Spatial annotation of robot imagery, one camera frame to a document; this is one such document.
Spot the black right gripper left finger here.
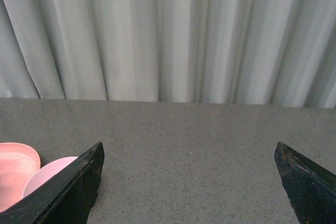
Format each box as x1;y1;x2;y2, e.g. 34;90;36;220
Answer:
1;142;104;223

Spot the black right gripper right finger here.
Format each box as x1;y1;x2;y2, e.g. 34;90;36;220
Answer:
274;142;335;223

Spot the light pink bowl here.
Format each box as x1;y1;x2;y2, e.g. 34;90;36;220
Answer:
22;156;78;198

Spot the pink round plate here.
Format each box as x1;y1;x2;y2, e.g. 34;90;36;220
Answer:
1;143;40;212

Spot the grey-white curtain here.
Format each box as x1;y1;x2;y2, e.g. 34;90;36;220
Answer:
1;0;335;108

